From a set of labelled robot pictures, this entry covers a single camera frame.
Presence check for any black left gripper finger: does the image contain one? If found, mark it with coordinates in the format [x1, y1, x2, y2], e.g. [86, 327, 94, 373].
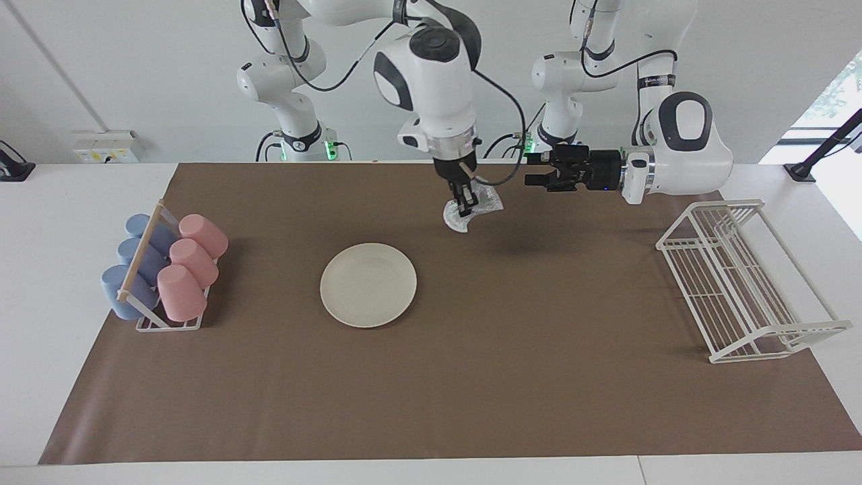
[525, 172, 570, 193]
[525, 148, 570, 169]

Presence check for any silver mesh sponge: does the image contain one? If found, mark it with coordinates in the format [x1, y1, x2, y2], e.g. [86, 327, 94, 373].
[441, 182, 506, 234]

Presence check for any cream round plate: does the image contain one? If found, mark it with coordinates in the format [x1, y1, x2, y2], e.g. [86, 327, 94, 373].
[320, 242, 418, 329]

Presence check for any brown table mat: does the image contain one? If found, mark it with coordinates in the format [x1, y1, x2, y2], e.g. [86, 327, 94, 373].
[38, 160, 862, 465]

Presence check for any pink plastic cup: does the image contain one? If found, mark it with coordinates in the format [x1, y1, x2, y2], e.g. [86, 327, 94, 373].
[178, 214, 229, 260]
[157, 264, 207, 323]
[168, 238, 220, 289]

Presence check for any white cup holder rack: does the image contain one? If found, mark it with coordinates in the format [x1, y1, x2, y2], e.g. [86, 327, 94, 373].
[117, 199, 211, 332]

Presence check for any blue plastic cup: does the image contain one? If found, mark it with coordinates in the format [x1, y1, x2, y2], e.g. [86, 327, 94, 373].
[101, 265, 161, 321]
[125, 214, 179, 255]
[117, 237, 169, 284]

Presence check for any black left base cable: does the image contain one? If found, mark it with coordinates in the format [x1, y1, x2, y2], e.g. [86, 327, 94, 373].
[484, 101, 539, 161]

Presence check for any black base cable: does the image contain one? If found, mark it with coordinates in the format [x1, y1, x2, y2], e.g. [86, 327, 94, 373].
[484, 101, 539, 161]
[256, 131, 284, 162]

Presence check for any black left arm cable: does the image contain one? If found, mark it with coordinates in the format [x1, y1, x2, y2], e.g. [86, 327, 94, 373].
[583, 0, 677, 76]

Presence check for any white wire dish rack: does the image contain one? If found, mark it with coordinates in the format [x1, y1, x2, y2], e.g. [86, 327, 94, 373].
[657, 199, 854, 364]

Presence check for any black right base cable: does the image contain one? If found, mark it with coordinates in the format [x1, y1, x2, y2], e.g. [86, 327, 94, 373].
[256, 131, 284, 162]

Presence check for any white wall socket box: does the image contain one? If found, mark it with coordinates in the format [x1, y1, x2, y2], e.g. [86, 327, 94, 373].
[73, 130, 145, 164]

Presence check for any black desk clamp mount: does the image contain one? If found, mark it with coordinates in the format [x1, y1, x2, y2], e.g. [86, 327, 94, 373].
[0, 140, 36, 181]

